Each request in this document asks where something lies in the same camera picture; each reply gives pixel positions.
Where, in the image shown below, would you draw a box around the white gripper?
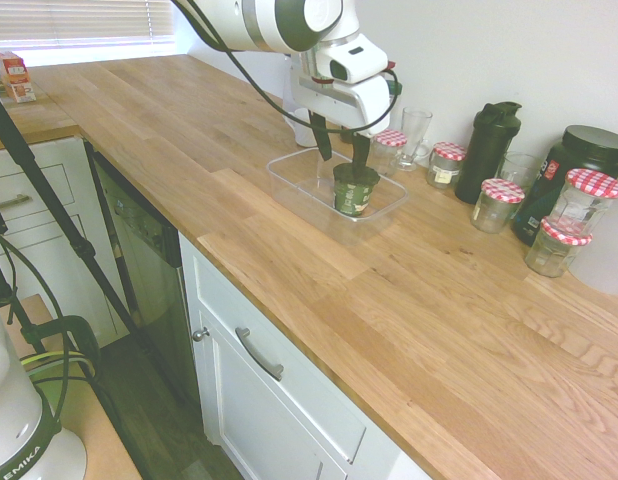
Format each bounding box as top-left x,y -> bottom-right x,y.
290,74 -> 393,181

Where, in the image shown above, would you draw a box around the green cereal cup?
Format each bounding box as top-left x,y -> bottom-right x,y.
331,162 -> 381,217

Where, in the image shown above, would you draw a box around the clear plastic food container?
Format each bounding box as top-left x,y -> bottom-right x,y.
266,147 -> 410,246

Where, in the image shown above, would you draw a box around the glass jar red checkered lid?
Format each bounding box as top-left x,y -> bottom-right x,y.
426,141 -> 467,191
545,168 -> 618,236
470,178 -> 526,235
370,129 -> 408,178
523,218 -> 594,279

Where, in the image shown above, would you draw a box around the clear water filter pitcher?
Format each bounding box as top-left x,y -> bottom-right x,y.
281,52 -> 315,126

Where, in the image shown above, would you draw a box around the tall clear glass mug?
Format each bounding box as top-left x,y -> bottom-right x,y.
395,106 -> 434,173

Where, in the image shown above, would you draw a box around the black shaker bottle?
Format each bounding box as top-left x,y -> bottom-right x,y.
454,101 -> 523,205

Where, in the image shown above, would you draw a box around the clear drinking glass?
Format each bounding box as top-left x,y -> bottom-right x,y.
498,151 -> 541,195

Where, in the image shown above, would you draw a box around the black dishwasher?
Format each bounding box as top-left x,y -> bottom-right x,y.
86,142 -> 203,406

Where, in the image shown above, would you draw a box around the black protein powder tub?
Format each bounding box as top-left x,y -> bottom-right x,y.
511,124 -> 618,247

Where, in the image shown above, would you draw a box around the white window blinds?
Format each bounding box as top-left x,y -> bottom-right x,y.
0,0 -> 176,51

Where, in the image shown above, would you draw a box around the white drawer cabinet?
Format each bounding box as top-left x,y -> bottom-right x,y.
0,137 -> 133,347

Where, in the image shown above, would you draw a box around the white kitchen base cabinet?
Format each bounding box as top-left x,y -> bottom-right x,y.
178,232 -> 430,480

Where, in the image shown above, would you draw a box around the black clamp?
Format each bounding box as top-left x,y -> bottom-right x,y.
21,314 -> 101,374

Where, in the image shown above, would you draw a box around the orange white carton box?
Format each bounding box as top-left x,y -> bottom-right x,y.
0,50 -> 39,105

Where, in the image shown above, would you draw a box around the wooden robot mounting board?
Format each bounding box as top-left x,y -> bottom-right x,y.
0,294 -> 143,480

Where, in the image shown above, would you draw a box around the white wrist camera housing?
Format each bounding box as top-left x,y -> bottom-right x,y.
313,38 -> 391,85

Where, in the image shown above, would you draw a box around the silver bar drawer handle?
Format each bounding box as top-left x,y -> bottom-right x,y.
234,326 -> 286,383

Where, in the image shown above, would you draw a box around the black camera tripod stand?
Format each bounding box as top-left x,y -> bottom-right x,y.
0,84 -> 150,356

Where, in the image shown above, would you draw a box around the silver drawer pull handle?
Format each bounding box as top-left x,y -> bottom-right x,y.
0,193 -> 34,211

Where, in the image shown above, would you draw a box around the long black floor cable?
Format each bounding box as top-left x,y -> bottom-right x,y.
0,224 -> 100,451

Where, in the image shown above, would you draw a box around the yellow green cable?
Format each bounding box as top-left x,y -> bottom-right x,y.
21,349 -> 90,374

